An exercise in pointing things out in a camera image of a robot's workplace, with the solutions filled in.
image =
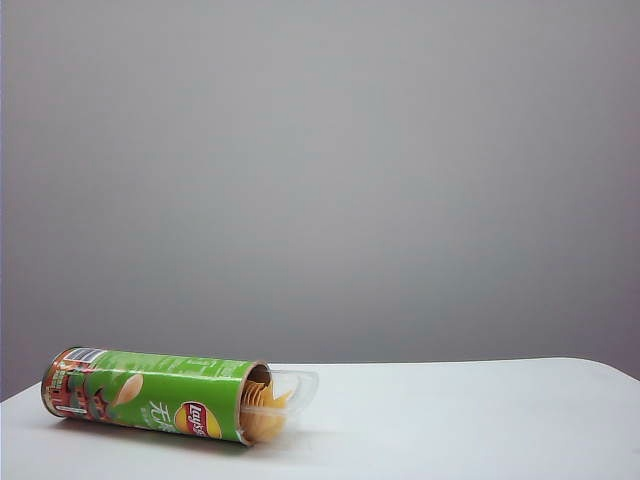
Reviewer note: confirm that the stack of yellow potato chips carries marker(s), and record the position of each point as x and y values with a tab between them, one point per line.
265	400

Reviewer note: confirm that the green Lay's chip tube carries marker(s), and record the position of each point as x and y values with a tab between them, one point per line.
150	395

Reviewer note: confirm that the transparent plastic chip tray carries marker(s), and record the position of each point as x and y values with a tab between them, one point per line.
306	384

